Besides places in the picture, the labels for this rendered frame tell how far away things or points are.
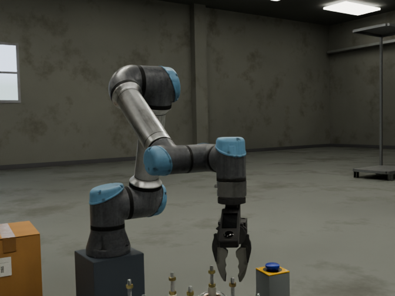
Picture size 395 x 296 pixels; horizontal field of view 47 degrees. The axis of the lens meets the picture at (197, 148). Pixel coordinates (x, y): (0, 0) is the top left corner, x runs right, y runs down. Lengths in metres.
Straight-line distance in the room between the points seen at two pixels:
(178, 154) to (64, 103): 7.71
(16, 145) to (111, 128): 1.81
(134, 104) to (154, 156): 0.23
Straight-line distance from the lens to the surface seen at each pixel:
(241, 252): 1.18
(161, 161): 1.14
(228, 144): 1.13
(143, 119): 1.26
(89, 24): 9.19
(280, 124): 11.71
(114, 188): 1.56
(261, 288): 1.37
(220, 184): 1.15
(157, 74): 1.48
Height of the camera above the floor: 0.74
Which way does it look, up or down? 3 degrees down
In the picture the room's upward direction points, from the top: 1 degrees counter-clockwise
